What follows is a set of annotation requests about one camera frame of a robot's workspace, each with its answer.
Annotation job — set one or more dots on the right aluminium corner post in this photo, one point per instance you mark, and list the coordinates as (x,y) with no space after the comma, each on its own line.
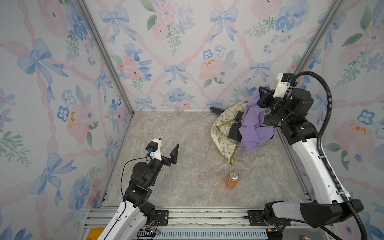
(321,32)

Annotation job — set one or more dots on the black mounting plate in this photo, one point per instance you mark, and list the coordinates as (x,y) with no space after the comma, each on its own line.
(258,217)
(158,218)

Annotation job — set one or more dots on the aluminium corner post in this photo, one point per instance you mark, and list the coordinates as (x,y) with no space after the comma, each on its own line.
(321,32)
(95,34)

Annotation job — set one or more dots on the cream floral cloth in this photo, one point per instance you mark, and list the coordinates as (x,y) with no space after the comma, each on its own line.
(221,129)

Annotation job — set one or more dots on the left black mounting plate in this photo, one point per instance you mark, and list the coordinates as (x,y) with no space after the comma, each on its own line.
(158,218)

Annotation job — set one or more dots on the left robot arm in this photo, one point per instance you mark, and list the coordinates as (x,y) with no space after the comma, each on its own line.
(135,211)

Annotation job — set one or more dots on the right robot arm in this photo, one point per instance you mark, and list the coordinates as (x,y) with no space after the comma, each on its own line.
(332,203)

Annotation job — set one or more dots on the dark grey cloth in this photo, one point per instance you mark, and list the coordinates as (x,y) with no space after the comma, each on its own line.
(234,132)

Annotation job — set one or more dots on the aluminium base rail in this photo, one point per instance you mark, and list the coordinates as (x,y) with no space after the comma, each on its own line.
(205,224)

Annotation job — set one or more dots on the yellow round object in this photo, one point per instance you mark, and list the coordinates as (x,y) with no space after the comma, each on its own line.
(95,233)

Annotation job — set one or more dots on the left aluminium corner post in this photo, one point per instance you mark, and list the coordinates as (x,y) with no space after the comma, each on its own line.
(95,34)

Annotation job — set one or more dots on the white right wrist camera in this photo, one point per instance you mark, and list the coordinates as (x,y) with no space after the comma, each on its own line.
(284,86)

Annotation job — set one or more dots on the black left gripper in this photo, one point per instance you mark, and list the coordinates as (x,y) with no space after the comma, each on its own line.
(172,160)

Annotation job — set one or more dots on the orange soda can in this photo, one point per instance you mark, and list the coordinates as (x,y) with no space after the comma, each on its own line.
(232,179)

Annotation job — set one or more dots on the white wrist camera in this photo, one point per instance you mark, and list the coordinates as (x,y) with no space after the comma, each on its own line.
(154,149)
(284,86)

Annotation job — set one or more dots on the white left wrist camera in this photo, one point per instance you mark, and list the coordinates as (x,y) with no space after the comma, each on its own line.
(154,149)

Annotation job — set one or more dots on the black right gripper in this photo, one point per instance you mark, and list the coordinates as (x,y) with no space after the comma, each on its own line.
(265,100)

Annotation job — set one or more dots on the purple cloth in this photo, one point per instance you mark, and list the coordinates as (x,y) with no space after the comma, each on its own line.
(253,130)

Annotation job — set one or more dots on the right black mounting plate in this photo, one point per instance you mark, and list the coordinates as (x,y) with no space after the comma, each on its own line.
(258,217)

